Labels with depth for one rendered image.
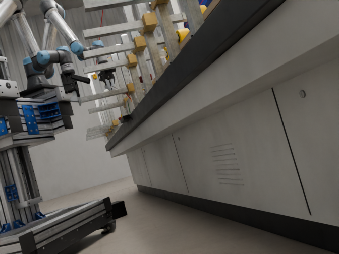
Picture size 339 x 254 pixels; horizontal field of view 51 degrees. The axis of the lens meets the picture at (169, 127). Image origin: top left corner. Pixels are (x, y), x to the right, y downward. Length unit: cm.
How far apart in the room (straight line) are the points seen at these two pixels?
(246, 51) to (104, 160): 916
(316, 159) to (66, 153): 914
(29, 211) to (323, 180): 177
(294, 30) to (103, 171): 934
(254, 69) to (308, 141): 33
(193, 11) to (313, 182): 59
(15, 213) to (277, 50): 187
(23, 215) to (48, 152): 772
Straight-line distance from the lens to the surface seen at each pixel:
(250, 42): 80
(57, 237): 200
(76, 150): 991
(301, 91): 101
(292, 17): 67
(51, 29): 267
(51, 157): 998
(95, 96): 215
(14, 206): 228
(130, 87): 214
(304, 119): 104
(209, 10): 139
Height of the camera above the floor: 43
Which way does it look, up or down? 3 degrees up
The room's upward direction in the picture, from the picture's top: 16 degrees counter-clockwise
